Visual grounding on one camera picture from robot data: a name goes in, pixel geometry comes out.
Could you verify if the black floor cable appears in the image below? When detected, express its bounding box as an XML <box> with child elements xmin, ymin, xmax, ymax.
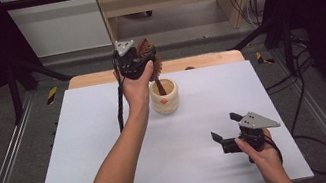
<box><xmin>256</xmin><ymin>26</ymin><xmax>326</xmax><ymax>183</ymax></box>

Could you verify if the brown wooden hairbrush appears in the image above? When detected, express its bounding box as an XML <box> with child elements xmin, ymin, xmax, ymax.
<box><xmin>134</xmin><ymin>34</ymin><xmax>170</xmax><ymax>100</ymax></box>

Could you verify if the person's right hand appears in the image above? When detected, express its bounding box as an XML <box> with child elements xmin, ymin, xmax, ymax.
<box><xmin>233</xmin><ymin>126</ymin><xmax>288</xmax><ymax>183</ymax></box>

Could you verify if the right hand-held gripper cable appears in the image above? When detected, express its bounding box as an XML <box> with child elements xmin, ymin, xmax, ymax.
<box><xmin>263</xmin><ymin>136</ymin><xmax>285</xmax><ymax>167</ymax></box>

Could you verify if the cream wooden cup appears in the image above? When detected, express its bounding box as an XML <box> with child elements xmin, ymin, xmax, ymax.
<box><xmin>146</xmin><ymin>75</ymin><xmax>184</xmax><ymax>118</ymax></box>

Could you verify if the left hand-held gripper cable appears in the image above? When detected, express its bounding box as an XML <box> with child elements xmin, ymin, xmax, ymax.
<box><xmin>106</xmin><ymin>51</ymin><xmax>135</xmax><ymax>135</ymax></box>

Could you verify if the black metal frame stand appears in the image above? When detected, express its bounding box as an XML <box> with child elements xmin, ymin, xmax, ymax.
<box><xmin>2</xmin><ymin>48</ymin><xmax>80</xmax><ymax>126</ymax></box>
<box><xmin>223</xmin><ymin>9</ymin><xmax>301</xmax><ymax>87</ymax></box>

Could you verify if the white cabinet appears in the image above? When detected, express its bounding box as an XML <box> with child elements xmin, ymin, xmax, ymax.
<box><xmin>0</xmin><ymin>0</ymin><xmax>114</xmax><ymax>64</ymax></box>

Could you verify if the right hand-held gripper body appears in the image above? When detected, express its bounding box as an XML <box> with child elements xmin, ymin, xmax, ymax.
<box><xmin>233</xmin><ymin>106</ymin><xmax>286</xmax><ymax>156</ymax></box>

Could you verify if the person's left hand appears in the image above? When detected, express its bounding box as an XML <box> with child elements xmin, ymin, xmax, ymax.
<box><xmin>117</xmin><ymin>59</ymin><xmax>162</xmax><ymax>113</ymax></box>

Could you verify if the yellow black floor tape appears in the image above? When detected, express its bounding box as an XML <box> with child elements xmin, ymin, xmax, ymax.
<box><xmin>255</xmin><ymin>49</ymin><xmax>277</xmax><ymax>68</ymax></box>
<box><xmin>44</xmin><ymin>86</ymin><xmax>61</xmax><ymax>106</ymax></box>

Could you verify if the hand-held gripper cable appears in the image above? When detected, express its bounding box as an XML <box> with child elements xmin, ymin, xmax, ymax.
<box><xmin>263</xmin><ymin>136</ymin><xmax>285</xmax><ymax>167</ymax></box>
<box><xmin>106</xmin><ymin>51</ymin><xmax>135</xmax><ymax>135</ymax></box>

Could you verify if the white table board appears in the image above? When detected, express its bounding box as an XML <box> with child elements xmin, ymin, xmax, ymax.
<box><xmin>14</xmin><ymin>50</ymin><xmax>315</xmax><ymax>183</ymax></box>

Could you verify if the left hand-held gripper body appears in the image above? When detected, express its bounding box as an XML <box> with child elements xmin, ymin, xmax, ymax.
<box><xmin>111</xmin><ymin>34</ymin><xmax>161</xmax><ymax>83</ymax></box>

